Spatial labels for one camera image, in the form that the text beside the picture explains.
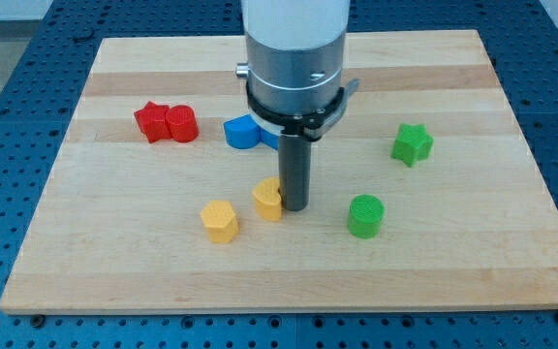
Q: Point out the yellow hexagon block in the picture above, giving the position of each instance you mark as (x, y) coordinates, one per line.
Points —
(220, 221)

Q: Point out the blue perforated table plate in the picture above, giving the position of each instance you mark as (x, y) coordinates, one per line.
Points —
(38, 101)

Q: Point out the blue half-round block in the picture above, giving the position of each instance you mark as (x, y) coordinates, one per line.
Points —
(242, 132)

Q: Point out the green circle block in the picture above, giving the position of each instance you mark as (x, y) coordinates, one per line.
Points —
(365, 217)

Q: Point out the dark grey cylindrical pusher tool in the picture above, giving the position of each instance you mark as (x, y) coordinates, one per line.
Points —
(294, 156)

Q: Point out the yellow heart block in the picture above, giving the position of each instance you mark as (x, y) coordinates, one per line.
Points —
(268, 200)

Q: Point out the wooden board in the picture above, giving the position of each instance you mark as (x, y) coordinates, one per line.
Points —
(118, 228)

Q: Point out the blue block behind tool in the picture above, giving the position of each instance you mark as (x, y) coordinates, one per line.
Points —
(269, 139)

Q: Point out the red star block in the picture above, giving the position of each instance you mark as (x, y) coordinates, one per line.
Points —
(151, 120)

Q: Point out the green star block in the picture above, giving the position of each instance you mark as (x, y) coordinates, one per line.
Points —
(412, 144)

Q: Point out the red circle block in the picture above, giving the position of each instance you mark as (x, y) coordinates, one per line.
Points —
(182, 123)

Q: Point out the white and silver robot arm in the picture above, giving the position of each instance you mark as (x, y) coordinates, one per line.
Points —
(295, 52)

